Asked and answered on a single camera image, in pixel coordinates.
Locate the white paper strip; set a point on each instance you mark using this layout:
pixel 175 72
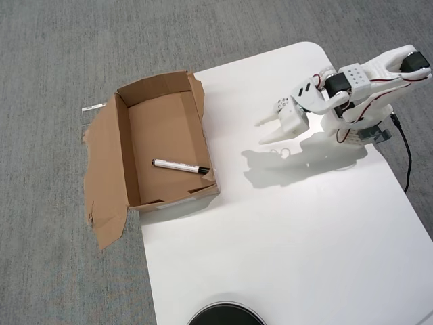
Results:
pixel 91 108

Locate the grey table clamp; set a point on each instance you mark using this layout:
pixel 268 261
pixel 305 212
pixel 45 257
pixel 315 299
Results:
pixel 372 133

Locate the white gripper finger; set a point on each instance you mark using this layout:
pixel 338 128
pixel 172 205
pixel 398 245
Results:
pixel 275 135
pixel 269 119

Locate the black round object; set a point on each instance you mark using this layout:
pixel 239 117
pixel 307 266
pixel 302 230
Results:
pixel 226 315

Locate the white marker pen black cap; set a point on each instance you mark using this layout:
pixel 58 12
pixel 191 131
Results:
pixel 172 165

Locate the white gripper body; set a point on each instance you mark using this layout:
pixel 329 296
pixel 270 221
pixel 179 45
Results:
pixel 291 122

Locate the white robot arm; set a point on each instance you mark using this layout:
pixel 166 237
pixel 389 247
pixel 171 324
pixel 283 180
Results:
pixel 382 66

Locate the open brown cardboard box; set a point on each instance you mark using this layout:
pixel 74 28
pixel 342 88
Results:
pixel 162 135

